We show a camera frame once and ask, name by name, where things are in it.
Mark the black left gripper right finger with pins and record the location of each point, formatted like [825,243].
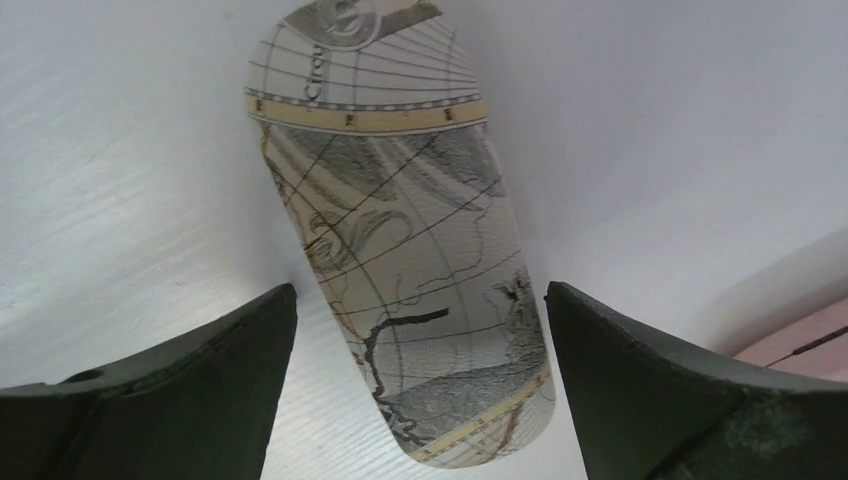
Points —
[648,405]

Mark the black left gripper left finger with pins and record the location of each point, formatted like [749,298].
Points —
[201,405]

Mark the pink glasses case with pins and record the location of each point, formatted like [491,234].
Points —
[814,346]

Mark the map print glasses case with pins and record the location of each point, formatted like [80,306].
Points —
[371,121]

